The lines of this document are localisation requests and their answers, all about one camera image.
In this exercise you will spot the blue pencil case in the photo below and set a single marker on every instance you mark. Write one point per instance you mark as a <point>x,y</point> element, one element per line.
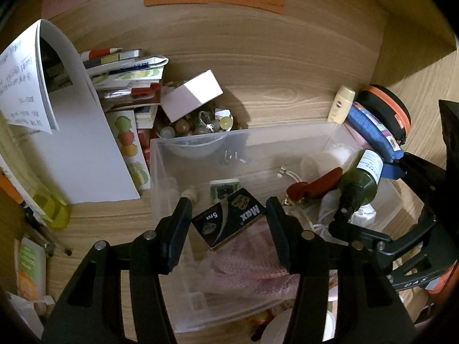
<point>373,132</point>

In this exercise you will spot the small white box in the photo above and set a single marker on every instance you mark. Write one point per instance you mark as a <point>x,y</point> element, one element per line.
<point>190,96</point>

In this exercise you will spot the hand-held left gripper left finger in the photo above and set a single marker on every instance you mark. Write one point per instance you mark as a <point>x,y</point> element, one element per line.
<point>177,236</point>

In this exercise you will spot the white paper folder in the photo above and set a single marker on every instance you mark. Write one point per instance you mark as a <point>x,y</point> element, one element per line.
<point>86,150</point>

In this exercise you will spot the black hair clip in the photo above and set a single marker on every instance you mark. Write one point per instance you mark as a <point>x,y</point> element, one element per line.
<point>233,157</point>

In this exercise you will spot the black and orange round case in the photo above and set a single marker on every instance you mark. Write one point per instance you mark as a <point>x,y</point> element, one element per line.
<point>389,109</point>

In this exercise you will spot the cream plastic cup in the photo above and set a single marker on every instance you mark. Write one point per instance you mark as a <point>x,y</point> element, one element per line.
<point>322,161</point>

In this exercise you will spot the small cream bottle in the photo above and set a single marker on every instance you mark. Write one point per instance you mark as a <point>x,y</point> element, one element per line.
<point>340,105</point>

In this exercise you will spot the clear plastic storage box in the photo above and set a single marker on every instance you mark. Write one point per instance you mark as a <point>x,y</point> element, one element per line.
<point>258,172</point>

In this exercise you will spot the stack of booklets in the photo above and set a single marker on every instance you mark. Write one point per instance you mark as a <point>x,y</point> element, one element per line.
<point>125,75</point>

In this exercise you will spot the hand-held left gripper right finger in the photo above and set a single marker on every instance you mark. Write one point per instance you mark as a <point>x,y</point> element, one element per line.
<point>279,236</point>

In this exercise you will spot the pink round ball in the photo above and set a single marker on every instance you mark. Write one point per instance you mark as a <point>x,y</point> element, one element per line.
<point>279,328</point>

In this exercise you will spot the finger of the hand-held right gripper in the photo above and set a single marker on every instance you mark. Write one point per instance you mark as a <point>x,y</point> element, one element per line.
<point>392,170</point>
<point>358,233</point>

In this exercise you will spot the clear plastic bowl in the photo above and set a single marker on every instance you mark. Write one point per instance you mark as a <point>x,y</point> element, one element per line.
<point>195,148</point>

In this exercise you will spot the small blue staples box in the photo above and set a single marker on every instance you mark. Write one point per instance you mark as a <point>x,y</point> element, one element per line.
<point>229,218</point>

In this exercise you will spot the black pen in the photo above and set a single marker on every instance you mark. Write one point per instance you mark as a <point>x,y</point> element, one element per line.
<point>50,238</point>

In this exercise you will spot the dark green spray bottle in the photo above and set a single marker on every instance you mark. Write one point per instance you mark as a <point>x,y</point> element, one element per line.
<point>360,182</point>

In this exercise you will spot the yellow spray bottle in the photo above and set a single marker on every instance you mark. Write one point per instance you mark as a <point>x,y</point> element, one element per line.
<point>50,204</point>

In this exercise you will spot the mahjong tile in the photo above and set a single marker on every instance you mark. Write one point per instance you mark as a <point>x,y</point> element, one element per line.
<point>224,188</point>

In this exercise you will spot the pink flat pouch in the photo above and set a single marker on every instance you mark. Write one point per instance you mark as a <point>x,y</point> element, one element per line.
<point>358,138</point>

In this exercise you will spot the green and orange tube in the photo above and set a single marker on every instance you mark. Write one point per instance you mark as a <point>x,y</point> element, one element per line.
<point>30,268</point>

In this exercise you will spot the wooden desktop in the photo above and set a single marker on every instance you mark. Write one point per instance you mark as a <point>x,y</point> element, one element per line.
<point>107,222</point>

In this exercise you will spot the bowl of beads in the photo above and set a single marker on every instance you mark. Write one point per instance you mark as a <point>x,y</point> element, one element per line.
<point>200,123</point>

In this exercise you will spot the red clip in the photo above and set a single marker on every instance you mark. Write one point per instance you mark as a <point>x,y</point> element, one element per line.
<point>315,186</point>

